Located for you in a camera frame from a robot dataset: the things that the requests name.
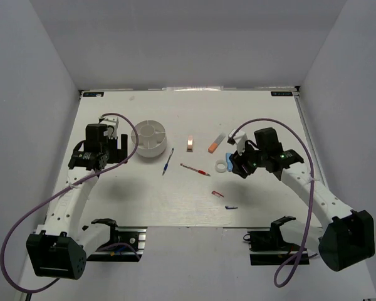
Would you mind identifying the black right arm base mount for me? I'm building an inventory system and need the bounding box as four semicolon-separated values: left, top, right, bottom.
243;216;305;267

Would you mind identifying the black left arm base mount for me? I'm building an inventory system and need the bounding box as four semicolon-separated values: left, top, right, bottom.
82;218;147;262

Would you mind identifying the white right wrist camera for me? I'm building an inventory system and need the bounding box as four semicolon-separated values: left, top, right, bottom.
227;129;248;156

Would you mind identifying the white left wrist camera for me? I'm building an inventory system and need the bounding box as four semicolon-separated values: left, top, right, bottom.
99;115;119;139

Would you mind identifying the red ballpoint pen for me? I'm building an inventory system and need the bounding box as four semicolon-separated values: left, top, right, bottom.
180;163;211;177

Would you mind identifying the orange grey marker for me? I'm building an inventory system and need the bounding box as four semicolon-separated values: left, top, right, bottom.
207;132;226;154

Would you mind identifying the white round divided container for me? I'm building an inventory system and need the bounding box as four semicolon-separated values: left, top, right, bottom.
131;120;167;158

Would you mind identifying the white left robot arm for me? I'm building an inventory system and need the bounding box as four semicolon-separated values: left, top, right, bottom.
26;117;128;280

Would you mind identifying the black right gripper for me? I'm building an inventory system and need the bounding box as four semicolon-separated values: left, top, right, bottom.
229;141;267;179

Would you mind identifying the light blue marker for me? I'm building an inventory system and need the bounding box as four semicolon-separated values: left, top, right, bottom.
225;152;233;172

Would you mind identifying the left black corner label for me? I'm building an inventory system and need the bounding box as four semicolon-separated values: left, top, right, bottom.
82;92;104;97

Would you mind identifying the white tape roll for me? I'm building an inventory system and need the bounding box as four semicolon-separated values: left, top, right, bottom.
214;159;228;173

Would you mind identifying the right black corner label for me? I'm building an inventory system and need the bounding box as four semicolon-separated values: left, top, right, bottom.
271;91;293;97

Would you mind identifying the black corner label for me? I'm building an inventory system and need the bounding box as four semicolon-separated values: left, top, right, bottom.
82;92;104;97
271;91;293;97

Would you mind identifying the blue ballpoint pen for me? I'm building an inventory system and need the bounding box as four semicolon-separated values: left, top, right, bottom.
162;147;174;176

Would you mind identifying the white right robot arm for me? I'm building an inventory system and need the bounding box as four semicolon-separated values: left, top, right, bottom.
228;127;375;272

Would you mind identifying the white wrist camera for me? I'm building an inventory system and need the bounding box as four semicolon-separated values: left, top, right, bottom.
227;129;248;156
99;115;119;139

